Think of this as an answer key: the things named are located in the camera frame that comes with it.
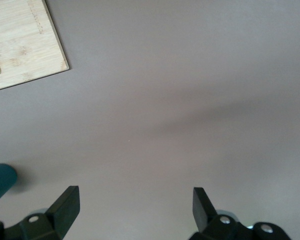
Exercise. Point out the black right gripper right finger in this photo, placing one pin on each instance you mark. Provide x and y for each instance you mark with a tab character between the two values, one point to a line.
202	212

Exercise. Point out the bamboo cutting board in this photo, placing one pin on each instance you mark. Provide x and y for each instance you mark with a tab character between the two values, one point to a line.
20	37

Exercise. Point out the teal mug yellow inside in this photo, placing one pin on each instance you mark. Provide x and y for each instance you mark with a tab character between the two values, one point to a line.
1	180

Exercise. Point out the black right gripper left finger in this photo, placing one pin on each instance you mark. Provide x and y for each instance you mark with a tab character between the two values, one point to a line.
63	212

